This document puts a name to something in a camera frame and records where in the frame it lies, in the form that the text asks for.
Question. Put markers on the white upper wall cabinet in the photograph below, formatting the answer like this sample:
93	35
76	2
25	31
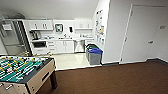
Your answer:
83	24

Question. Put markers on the large colourful wall poster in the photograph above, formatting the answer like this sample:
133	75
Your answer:
99	25

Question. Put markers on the steel paper towel dispenser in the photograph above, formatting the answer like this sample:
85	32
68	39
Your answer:
59	28

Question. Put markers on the stainless steel refrigerator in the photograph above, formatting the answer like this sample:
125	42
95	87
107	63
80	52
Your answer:
11	36

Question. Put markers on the green foosball table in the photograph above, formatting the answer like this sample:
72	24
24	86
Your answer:
20	69

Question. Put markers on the white under-sink cabinet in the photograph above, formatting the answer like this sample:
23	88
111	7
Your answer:
65	46

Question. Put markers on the black built-in microwave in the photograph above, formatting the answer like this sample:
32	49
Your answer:
39	44

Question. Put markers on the white wide drawer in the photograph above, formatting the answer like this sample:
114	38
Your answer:
39	50

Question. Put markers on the grey bin with blue lid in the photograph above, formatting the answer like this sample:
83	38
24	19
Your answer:
95	56

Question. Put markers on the white room door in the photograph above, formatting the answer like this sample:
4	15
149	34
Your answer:
143	33

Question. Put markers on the chrome sink faucet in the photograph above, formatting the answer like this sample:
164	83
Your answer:
65	35

